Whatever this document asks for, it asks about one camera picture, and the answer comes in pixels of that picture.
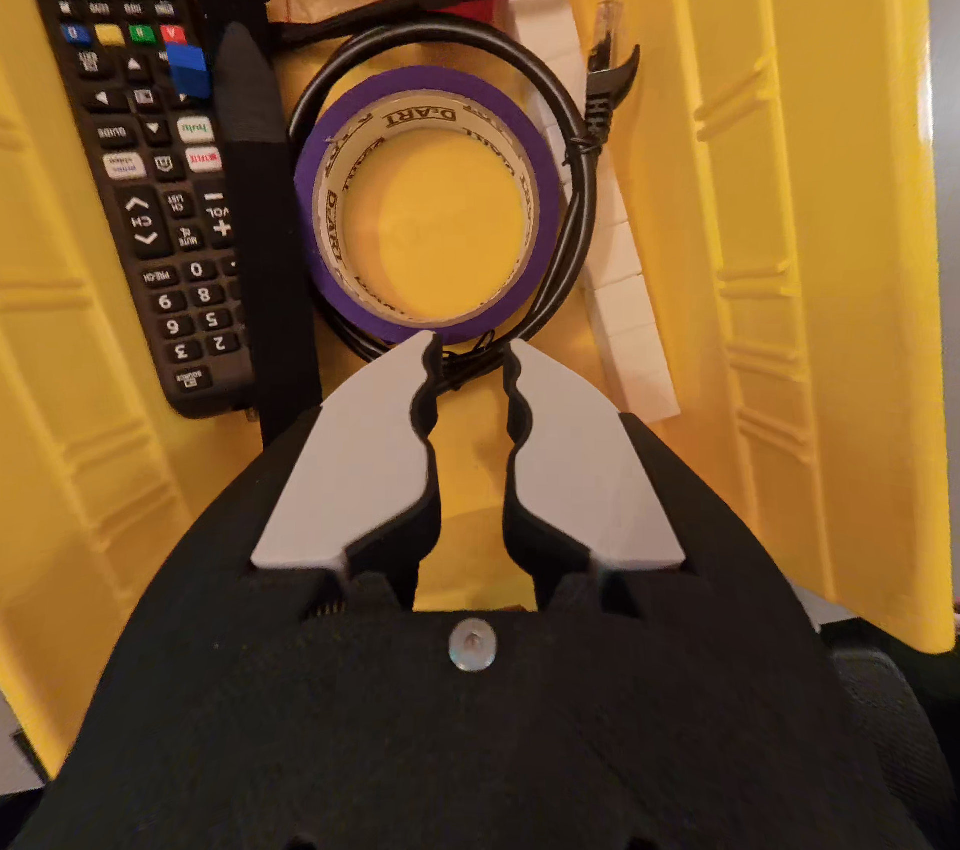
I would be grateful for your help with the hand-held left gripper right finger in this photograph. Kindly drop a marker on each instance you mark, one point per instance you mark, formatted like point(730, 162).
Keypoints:
point(592, 490)

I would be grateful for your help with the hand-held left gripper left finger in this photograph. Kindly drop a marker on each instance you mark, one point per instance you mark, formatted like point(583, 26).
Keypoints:
point(345, 490)

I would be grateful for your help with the yellow plastic bin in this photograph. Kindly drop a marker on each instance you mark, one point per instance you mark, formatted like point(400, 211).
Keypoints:
point(825, 265)

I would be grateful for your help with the white foam strip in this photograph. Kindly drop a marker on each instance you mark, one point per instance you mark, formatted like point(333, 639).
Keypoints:
point(630, 325)

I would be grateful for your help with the purple tape roll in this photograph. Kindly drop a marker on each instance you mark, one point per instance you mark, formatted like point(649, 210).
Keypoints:
point(330, 287)

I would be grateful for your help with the black remote control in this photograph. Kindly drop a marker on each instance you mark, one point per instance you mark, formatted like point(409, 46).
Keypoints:
point(135, 190)

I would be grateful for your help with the dark grey wedge block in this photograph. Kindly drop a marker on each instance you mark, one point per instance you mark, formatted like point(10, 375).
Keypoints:
point(251, 92)

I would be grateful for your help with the small blue block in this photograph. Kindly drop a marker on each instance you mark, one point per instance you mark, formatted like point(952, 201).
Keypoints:
point(189, 70)

